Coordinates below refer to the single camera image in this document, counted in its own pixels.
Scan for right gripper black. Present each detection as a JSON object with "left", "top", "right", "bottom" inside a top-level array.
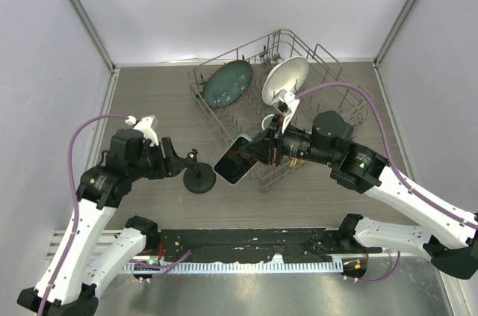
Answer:
[{"left": 240, "top": 113, "right": 336, "bottom": 167}]

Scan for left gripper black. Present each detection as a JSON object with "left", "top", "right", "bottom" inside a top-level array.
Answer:
[{"left": 129, "top": 136, "right": 185, "bottom": 179}]

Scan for black phone stand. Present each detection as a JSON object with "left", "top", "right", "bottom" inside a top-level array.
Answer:
[{"left": 181, "top": 149, "right": 217, "bottom": 194}]

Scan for black smartphone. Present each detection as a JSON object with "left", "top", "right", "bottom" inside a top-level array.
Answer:
[{"left": 213, "top": 134, "right": 258, "bottom": 185}]

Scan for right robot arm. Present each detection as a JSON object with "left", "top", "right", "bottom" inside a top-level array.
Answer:
[{"left": 240, "top": 111, "right": 477, "bottom": 279}]

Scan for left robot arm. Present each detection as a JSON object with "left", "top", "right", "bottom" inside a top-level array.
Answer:
[{"left": 17, "top": 129, "right": 186, "bottom": 315}]

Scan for dark green mug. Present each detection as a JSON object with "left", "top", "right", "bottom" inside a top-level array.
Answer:
[{"left": 261, "top": 114, "right": 277, "bottom": 131}]

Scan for teal ceramic plate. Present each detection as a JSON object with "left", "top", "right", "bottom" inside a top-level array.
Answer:
[{"left": 202, "top": 61, "right": 254, "bottom": 108}]

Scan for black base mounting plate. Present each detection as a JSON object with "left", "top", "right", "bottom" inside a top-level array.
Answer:
[{"left": 149, "top": 226, "right": 348, "bottom": 264}]

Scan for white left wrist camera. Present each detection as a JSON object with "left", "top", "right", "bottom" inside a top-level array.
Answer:
[{"left": 125, "top": 115, "right": 159, "bottom": 146}]

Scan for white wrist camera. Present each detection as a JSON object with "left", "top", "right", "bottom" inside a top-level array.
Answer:
[
  {"left": 273, "top": 89, "right": 299, "bottom": 133},
  {"left": 125, "top": 115, "right": 159, "bottom": 146}
]

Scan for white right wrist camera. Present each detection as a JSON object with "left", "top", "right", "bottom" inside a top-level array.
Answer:
[{"left": 273, "top": 89, "right": 299, "bottom": 133}]

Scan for grey wire dish rack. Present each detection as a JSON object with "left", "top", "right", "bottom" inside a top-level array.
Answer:
[{"left": 186, "top": 29, "right": 371, "bottom": 191}]

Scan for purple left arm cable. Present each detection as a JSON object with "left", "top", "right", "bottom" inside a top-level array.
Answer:
[{"left": 37, "top": 114, "right": 130, "bottom": 316}]

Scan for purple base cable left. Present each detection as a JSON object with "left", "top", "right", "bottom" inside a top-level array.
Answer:
[{"left": 134, "top": 248, "right": 193, "bottom": 279}]

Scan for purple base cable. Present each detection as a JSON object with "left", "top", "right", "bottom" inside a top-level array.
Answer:
[
  {"left": 134, "top": 248, "right": 193, "bottom": 279},
  {"left": 343, "top": 250, "right": 403, "bottom": 283}
]

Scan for white slotted cable duct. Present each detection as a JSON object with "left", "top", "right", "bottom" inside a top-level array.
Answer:
[{"left": 126, "top": 260, "right": 344, "bottom": 275}]

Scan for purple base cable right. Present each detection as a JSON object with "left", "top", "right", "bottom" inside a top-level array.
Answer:
[{"left": 343, "top": 250, "right": 403, "bottom": 283}]

